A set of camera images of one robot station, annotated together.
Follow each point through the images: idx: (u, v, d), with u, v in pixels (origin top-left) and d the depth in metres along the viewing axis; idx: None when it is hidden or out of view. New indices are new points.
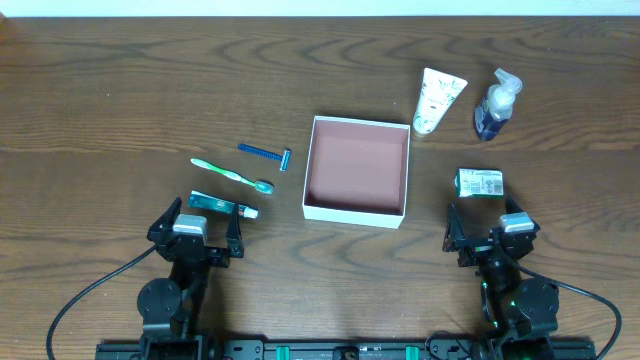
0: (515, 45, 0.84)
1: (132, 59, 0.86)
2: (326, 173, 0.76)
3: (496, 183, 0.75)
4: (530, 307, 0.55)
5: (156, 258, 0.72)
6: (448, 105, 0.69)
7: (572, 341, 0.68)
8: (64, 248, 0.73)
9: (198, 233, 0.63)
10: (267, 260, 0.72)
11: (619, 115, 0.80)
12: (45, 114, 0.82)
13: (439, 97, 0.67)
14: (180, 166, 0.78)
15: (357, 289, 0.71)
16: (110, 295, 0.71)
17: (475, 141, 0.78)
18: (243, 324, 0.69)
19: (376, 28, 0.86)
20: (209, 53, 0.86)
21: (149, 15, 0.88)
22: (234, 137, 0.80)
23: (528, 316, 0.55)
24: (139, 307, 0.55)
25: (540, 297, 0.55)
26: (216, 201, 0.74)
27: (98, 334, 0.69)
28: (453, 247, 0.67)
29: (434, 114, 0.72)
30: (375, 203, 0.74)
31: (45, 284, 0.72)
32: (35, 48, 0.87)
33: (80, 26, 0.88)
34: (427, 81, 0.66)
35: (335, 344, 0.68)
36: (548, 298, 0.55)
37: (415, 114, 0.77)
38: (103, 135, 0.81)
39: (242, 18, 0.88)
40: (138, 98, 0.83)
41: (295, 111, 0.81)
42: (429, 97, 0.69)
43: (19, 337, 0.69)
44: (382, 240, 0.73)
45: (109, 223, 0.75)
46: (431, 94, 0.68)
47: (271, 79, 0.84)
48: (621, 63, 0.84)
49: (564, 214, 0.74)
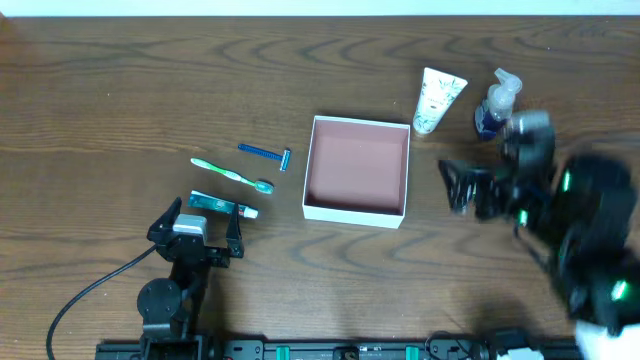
0: (515, 44, 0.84)
1: (132, 59, 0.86)
2: (326, 173, 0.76)
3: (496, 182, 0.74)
4: (588, 174, 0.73)
5: (156, 258, 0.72)
6: (447, 105, 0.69)
7: (570, 341, 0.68)
8: (64, 248, 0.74)
9: (198, 233, 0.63)
10: (267, 260, 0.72)
11: (620, 115, 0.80)
12: (46, 114, 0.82)
13: (439, 96, 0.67)
14: (180, 166, 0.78)
15: (357, 289, 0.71)
16: (110, 295, 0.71)
17: (475, 141, 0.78)
18: (244, 324, 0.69)
19: (376, 28, 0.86)
20: (209, 52, 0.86)
21: (149, 15, 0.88)
22: (233, 137, 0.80)
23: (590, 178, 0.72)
24: (139, 308, 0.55)
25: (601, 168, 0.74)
26: (216, 201, 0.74)
27: (98, 334, 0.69)
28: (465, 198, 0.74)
29: (433, 114, 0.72)
30: (375, 202, 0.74)
31: (45, 284, 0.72)
32: (35, 48, 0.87)
33: (80, 26, 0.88)
34: (427, 80, 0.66)
35: (335, 344, 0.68)
36: (609, 173, 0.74)
37: (416, 114, 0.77)
38: (104, 135, 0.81)
39: (242, 18, 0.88)
40: (139, 98, 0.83)
41: (295, 111, 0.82)
42: (429, 97, 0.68)
43: (19, 336, 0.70)
44: (382, 239, 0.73)
45: (109, 223, 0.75)
46: (431, 94, 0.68)
47: (271, 78, 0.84)
48: (621, 62, 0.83)
49: None
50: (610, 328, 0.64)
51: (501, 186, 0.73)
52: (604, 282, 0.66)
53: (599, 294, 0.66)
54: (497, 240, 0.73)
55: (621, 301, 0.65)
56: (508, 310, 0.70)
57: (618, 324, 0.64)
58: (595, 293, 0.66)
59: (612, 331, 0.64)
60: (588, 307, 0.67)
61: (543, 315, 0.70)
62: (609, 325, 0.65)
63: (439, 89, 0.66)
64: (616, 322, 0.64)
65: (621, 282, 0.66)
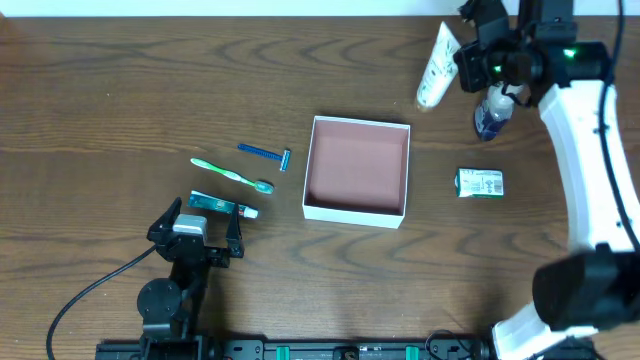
0: None
1: (132, 59, 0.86)
2: (326, 173, 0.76)
3: (497, 183, 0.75)
4: None
5: (156, 258, 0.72)
6: (447, 76, 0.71)
7: None
8: (64, 248, 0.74)
9: (198, 233, 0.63)
10: (267, 260, 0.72)
11: (620, 115, 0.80)
12: (46, 114, 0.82)
13: (441, 61, 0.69)
14: (180, 166, 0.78)
15: (357, 289, 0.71)
16: (110, 295, 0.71)
17: (475, 142, 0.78)
18: (243, 323, 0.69)
19: (376, 28, 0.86)
20: (209, 52, 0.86)
21: (150, 15, 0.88)
22: (233, 137, 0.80)
23: None
24: (139, 308, 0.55)
25: None
26: (216, 201, 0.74)
27: (98, 334, 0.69)
28: (489, 130, 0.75)
29: (432, 84, 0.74)
30: (375, 202, 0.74)
31: (44, 284, 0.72)
32: (35, 49, 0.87)
33: (80, 26, 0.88)
34: (439, 38, 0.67)
35: (335, 344, 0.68)
36: None
37: (421, 85, 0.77)
38: (104, 134, 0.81)
39: (242, 18, 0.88)
40: (139, 97, 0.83)
41: (295, 111, 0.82)
42: (434, 61, 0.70)
43: (19, 337, 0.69)
44: (382, 240, 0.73)
45: (110, 223, 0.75)
46: (435, 58, 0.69)
47: (271, 78, 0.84)
48: (622, 62, 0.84)
49: (563, 214, 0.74)
50: (555, 47, 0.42)
51: (471, 14, 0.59)
52: (551, 13, 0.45)
53: (546, 16, 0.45)
54: (497, 240, 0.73)
55: (575, 64, 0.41)
56: (508, 310, 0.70)
57: (557, 50, 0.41)
58: (540, 22, 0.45)
59: (553, 73, 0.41)
60: (532, 52, 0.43)
61: None
62: (556, 62, 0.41)
63: (443, 53, 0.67)
64: (565, 70, 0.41)
65: (574, 53, 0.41)
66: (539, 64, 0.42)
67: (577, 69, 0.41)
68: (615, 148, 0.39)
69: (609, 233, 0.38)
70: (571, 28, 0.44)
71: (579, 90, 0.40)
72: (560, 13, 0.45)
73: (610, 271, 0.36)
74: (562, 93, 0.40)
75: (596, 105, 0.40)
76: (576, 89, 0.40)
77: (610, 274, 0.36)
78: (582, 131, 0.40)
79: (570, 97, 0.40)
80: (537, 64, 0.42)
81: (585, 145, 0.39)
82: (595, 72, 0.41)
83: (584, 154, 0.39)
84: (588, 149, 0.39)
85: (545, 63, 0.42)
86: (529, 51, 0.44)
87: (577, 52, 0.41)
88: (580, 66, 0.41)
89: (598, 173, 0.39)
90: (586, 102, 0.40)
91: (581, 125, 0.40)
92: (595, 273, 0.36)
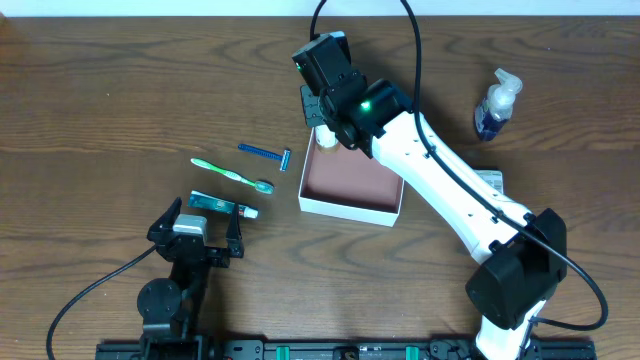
0: (514, 44, 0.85)
1: (132, 59, 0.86)
2: (325, 168, 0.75)
3: (496, 183, 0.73)
4: (331, 41, 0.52)
5: (156, 258, 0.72)
6: None
7: (570, 340, 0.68)
8: (64, 248, 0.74)
9: (198, 233, 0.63)
10: (267, 260, 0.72)
11: (619, 115, 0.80)
12: (46, 114, 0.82)
13: None
14: (180, 166, 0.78)
15: (357, 289, 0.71)
16: (110, 295, 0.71)
17: (475, 142, 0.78)
18: (243, 324, 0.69)
19: (377, 28, 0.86)
20: (209, 52, 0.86)
21: (150, 14, 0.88)
22: (233, 137, 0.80)
23: (334, 43, 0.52)
24: (139, 308, 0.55)
25: (328, 54, 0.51)
26: (216, 201, 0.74)
27: (98, 334, 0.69)
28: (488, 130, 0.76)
29: None
30: (372, 199, 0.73)
31: (44, 284, 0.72)
32: (35, 49, 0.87)
33: (80, 27, 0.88)
34: None
35: (335, 344, 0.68)
36: (330, 48, 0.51)
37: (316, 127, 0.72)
38: (103, 134, 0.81)
39: (242, 18, 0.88)
40: (138, 97, 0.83)
41: (295, 112, 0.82)
42: None
43: (19, 336, 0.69)
44: (382, 239, 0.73)
45: (110, 224, 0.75)
46: None
47: (270, 78, 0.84)
48: (621, 63, 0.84)
49: (564, 214, 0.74)
50: (354, 108, 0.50)
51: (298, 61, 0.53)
52: (333, 75, 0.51)
53: (331, 82, 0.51)
54: None
55: (376, 113, 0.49)
56: None
57: (358, 111, 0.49)
58: (331, 89, 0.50)
59: (366, 128, 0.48)
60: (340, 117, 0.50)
61: (543, 313, 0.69)
62: (361, 120, 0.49)
63: None
64: (370, 120, 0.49)
65: (370, 105, 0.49)
66: (349, 127, 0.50)
67: (378, 116, 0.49)
68: (444, 159, 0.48)
69: (488, 230, 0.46)
70: (356, 76, 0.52)
71: (394, 127, 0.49)
72: (339, 72, 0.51)
73: (511, 265, 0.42)
74: (384, 142, 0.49)
75: (415, 134, 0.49)
76: (390, 133, 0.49)
77: (512, 266, 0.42)
78: (417, 164, 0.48)
79: (394, 142, 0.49)
80: (348, 128, 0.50)
81: (428, 173, 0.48)
82: (395, 108, 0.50)
83: (434, 185, 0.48)
84: (430, 174, 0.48)
85: (354, 125, 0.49)
86: (338, 119, 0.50)
87: (372, 102, 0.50)
88: (379, 113, 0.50)
89: (450, 194, 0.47)
90: (407, 135, 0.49)
91: (413, 160, 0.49)
92: (504, 274, 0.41)
